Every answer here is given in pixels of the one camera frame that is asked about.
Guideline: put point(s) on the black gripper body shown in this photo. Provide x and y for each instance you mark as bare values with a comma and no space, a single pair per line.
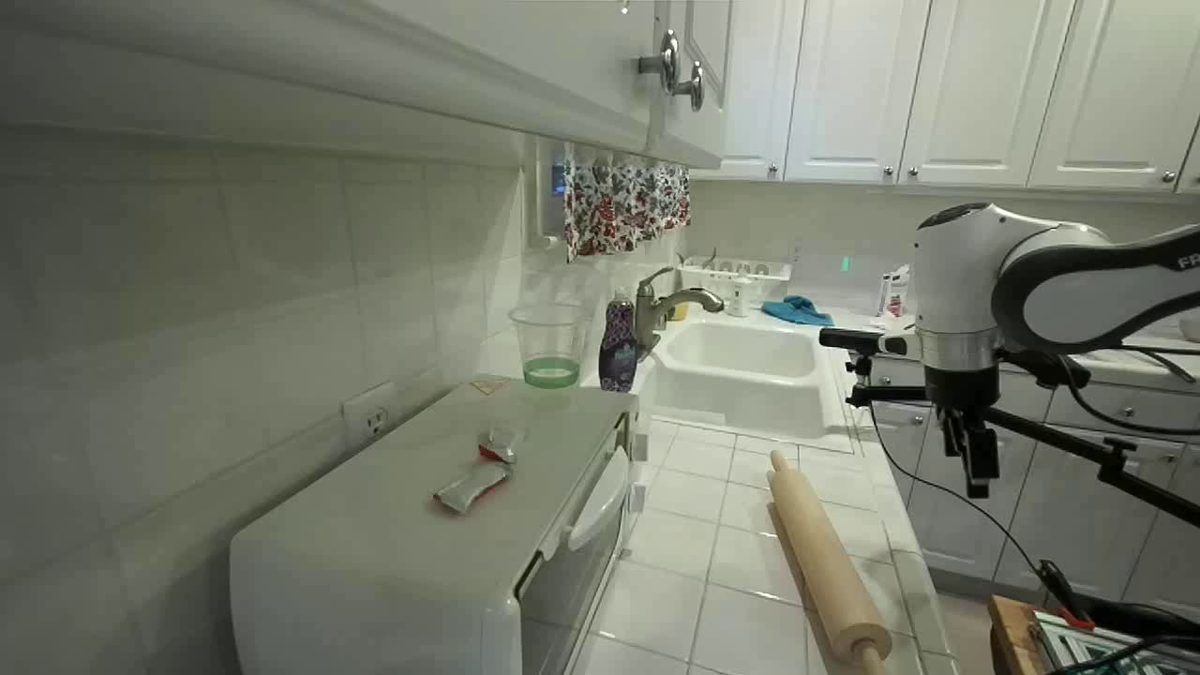
963,402

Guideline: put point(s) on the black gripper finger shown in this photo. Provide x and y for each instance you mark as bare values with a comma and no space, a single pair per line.
979,460

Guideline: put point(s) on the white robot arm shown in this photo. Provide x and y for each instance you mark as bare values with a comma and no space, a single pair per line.
994,282

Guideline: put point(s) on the white toaster oven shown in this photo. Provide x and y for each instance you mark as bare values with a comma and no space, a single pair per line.
371,575

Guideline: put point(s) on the grey lower cabinets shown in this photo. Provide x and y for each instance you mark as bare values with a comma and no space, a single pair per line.
1052,502

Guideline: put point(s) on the white red bottle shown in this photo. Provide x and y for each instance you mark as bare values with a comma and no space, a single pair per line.
898,294

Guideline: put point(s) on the blue sponge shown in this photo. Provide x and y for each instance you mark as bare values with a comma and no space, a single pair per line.
797,309

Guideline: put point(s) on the wooden box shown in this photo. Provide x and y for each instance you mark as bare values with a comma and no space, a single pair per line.
1013,639

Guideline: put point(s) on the wooden rolling pin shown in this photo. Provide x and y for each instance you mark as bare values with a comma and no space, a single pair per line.
832,586

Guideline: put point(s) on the white kitchen sink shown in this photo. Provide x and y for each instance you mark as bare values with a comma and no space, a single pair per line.
764,376

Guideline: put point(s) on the white dish rack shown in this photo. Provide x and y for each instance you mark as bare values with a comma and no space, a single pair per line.
739,282

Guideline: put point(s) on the white upper cabinets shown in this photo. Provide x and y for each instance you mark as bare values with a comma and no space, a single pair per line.
1064,94

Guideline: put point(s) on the metal sink faucet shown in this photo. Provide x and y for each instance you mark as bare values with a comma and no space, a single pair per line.
658,299

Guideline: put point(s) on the floral hanging towel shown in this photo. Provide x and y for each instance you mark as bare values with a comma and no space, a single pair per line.
614,205

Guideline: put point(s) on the clear cup green base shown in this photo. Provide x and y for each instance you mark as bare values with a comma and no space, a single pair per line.
551,341

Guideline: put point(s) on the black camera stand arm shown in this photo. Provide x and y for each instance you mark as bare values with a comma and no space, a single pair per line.
1043,367

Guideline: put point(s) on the metal cabinet handle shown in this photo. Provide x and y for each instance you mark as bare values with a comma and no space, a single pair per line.
683,79

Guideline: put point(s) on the wall power outlet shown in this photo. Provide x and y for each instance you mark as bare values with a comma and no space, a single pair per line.
371,414

